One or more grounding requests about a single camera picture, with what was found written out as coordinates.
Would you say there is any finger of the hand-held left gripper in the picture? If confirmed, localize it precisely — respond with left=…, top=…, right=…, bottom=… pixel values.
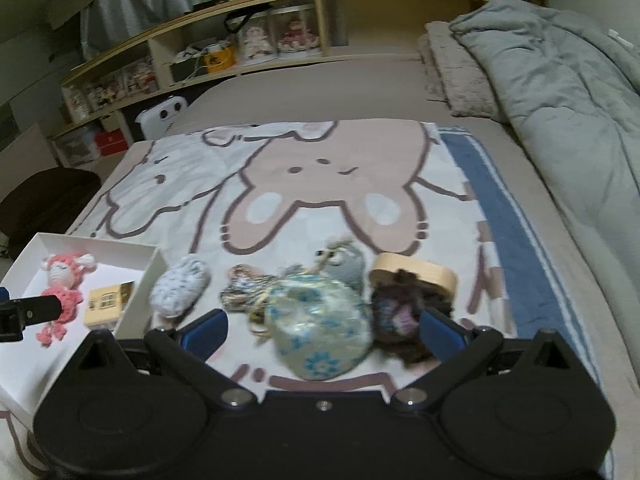
left=0, top=286, right=64, bottom=344

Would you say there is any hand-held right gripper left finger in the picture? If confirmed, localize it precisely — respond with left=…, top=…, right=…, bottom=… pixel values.
left=75, top=309, right=263, bottom=411

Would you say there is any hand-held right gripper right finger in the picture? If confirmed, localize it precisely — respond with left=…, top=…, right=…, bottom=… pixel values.
left=390, top=309, right=576, bottom=413

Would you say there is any dark brown furry toy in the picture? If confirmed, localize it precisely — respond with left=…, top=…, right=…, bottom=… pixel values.
left=370, top=270, right=454, bottom=367

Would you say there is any white crochet pouch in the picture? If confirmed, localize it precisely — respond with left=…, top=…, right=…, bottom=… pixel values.
left=149, top=255, right=212, bottom=319

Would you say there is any wooden block stand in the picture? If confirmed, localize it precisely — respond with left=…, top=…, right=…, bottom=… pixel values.
left=370, top=252, right=459, bottom=311

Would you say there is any white cardboard box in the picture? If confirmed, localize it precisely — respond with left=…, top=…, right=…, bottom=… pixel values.
left=0, top=232, right=168, bottom=426

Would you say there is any floral drawstring pouch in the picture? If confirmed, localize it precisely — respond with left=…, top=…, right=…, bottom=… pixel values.
left=262, top=272, right=374, bottom=381

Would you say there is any grey crochet doll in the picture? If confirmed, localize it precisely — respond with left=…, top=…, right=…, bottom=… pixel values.
left=314, top=239, right=369, bottom=291

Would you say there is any pink crochet doll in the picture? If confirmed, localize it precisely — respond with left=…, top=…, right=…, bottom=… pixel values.
left=36, top=252, right=98, bottom=349

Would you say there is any tan tissue packet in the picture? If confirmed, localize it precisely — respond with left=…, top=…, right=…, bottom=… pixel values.
left=84, top=281, right=136, bottom=332

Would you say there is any brown floor cushion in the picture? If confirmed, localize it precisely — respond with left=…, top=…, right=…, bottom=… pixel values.
left=0, top=167, right=104, bottom=257

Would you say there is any clear storage bin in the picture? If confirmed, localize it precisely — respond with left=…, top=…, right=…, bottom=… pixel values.
left=52, top=127, right=104, bottom=167

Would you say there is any red box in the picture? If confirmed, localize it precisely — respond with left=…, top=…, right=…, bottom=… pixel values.
left=100, top=130, right=129, bottom=157

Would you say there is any cartoon printed blanket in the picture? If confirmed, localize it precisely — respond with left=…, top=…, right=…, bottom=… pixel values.
left=0, top=120, right=617, bottom=480

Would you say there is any clear plastic jar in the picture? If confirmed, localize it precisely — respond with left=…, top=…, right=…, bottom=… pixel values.
left=62, top=85, right=91, bottom=124

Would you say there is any white space heater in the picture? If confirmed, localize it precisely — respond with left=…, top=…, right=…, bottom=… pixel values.
left=134, top=97, right=189, bottom=141

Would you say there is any row of shelf figurines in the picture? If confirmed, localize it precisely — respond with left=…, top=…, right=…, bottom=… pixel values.
left=82, top=60, right=161, bottom=109

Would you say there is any grey duvet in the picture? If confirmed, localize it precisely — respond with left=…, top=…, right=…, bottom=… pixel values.
left=447, top=0, right=640, bottom=322

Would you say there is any grey fuzzy pillow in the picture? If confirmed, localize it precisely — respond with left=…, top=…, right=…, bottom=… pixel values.
left=417, top=21, right=512, bottom=124

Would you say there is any dark green box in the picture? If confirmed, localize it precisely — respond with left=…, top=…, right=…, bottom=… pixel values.
left=167, top=55, right=206, bottom=84

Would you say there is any yellow bag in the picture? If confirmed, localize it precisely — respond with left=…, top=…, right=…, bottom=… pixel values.
left=202, top=42, right=237, bottom=74

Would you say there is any white doll display case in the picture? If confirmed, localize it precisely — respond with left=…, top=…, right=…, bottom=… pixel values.
left=237, top=10, right=279, bottom=62

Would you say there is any red doll display case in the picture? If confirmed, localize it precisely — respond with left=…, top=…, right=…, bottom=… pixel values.
left=272, top=5, right=321, bottom=57

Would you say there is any wooden headboard shelf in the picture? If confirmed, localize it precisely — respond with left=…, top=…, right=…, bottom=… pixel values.
left=47, top=0, right=506, bottom=171

